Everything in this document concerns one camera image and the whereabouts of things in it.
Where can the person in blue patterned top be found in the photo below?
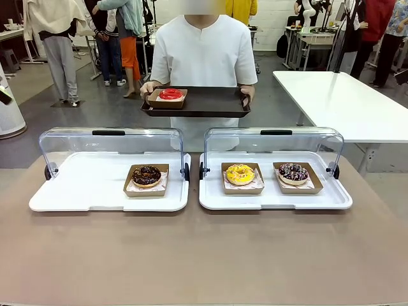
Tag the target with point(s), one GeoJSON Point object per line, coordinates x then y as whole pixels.
{"type": "Point", "coordinates": [387, 54]}

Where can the person's left hand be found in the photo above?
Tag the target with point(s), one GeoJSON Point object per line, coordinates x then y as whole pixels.
{"type": "Point", "coordinates": [249, 92]}

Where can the white cylindrical appliance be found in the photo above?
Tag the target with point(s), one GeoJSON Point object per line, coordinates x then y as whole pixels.
{"type": "Point", "coordinates": [12, 118]}

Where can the person in dark jacket jeans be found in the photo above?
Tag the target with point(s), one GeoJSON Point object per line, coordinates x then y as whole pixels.
{"type": "Point", "coordinates": [110, 54]}

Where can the clear plastic tray lid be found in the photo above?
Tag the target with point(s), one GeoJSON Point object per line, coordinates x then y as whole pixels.
{"type": "Point", "coordinates": [341, 143]}
{"type": "Point", "coordinates": [182, 143]}

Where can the dark brown serving tray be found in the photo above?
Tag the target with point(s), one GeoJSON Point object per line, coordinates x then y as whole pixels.
{"type": "Point", "coordinates": [213, 102]}

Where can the person's left forearm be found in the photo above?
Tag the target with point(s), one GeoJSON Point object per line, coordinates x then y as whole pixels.
{"type": "Point", "coordinates": [247, 85]}

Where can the person's right hand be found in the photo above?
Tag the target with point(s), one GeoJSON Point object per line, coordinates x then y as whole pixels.
{"type": "Point", "coordinates": [147, 89]}

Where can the purple white-striped donut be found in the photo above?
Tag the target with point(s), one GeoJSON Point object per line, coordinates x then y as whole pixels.
{"type": "Point", "coordinates": [285, 179]}

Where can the person's right forearm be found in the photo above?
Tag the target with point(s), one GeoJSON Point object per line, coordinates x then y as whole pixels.
{"type": "Point", "coordinates": [159, 83]}

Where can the small white robot arm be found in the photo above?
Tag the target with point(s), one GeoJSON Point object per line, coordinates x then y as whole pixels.
{"type": "Point", "coordinates": [307, 16]}

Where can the large white table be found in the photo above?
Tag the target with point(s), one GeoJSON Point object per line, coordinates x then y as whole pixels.
{"type": "Point", "coordinates": [334, 102]}

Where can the person in black top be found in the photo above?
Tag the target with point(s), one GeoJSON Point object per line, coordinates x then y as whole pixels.
{"type": "Point", "coordinates": [299, 8]}

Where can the person in beige top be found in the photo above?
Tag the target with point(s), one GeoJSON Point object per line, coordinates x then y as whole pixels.
{"type": "Point", "coordinates": [60, 63]}

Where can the person in white shirt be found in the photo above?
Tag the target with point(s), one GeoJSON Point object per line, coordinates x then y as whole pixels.
{"type": "Point", "coordinates": [204, 48]}

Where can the black backpack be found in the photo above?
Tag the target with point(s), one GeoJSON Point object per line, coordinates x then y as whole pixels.
{"type": "Point", "coordinates": [282, 46]}

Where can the white desk leg frame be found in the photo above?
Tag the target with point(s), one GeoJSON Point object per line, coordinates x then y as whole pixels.
{"type": "Point", "coordinates": [95, 75]}

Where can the person in red top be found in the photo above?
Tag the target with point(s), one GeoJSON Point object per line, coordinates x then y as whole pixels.
{"type": "Point", "coordinates": [376, 19]}

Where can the white printed paper liner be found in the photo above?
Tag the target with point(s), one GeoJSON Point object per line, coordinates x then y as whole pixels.
{"type": "Point", "coordinates": [310, 186]}
{"type": "Point", "coordinates": [258, 184]}
{"type": "Point", "coordinates": [163, 180]}
{"type": "Point", "coordinates": [184, 95]}

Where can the yellow sprinkled donut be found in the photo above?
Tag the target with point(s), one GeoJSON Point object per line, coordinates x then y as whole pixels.
{"type": "Point", "coordinates": [232, 178]}

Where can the red glazed donut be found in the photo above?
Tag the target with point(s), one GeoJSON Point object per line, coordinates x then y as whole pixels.
{"type": "Point", "coordinates": [164, 95]}
{"type": "Point", "coordinates": [165, 105]}

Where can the person in yellow top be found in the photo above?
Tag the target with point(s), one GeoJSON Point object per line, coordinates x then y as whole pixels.
{"type": "Point", "coordinates": [242, 9]}

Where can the black tripod stand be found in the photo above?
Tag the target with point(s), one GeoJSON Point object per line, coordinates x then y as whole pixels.
{"type": "Point", "coordinates": [146, 57]}

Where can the white desk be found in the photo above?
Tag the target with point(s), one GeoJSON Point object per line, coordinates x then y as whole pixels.
{"type": "Point", "coordinates": [12, 32]}

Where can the person in black coat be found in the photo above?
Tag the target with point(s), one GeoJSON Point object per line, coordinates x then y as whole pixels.
{"type": "Point", "coordinates": [354, 38]}

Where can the white display tray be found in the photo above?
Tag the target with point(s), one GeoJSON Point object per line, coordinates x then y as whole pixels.
{"type": "Point", "coordinates": [274, 199]}
{"type": "Point", "coordinates": [95, 191]}

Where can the black stand pole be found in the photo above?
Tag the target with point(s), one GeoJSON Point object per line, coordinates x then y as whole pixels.
{"type": "Point", "coordinates": [342, 48]}

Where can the person in orange skirt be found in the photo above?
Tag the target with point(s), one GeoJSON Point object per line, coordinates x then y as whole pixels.
{"type": "Point", "coordinates": [130, 51]}

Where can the grey stool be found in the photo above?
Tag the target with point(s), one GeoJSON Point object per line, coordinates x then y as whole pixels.
{"type": "Point", "coordinates": [11, 60]}

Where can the grey framed work table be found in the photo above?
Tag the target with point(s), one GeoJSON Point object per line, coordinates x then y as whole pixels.
{"type": "Point", "coordinates": [318, 39]}

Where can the chocolate sprinkled donut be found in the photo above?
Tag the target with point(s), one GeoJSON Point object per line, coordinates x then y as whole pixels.
{"type": "Point", "coordinates": [138, 180]}

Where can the yellow glazed donut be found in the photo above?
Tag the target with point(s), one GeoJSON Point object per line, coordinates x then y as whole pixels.
{"type": "Point", "coordinates": [242, 191]}

